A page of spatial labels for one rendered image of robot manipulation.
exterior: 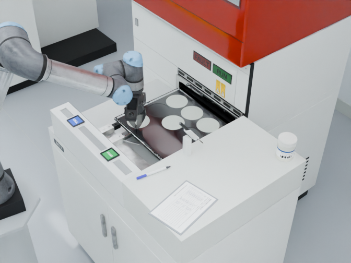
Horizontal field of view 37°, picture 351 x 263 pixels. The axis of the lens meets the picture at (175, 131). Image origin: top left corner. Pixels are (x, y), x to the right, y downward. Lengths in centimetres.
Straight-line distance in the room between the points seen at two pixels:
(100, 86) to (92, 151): 32
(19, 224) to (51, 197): 121
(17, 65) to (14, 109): 221
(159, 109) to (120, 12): 279
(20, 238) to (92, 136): 50
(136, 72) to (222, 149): 45
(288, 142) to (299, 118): 63
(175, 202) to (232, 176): 25
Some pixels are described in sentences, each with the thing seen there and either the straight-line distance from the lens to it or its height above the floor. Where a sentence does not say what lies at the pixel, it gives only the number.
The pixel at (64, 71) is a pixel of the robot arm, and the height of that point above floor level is 136.
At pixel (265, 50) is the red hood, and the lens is 213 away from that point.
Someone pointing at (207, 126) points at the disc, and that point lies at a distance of 228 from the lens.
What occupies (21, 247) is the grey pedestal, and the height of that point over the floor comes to 60.
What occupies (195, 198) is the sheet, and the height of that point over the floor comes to 97.
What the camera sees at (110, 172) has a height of 95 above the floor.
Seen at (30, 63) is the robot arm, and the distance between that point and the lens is 178.
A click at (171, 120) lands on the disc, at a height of 90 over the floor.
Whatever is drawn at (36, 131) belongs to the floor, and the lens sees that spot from 375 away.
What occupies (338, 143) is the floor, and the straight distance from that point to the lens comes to 371.
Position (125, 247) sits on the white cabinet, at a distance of 227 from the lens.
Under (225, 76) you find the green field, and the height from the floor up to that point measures 110.
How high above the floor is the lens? 237
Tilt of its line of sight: 41 degrees down
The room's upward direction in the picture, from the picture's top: straight up
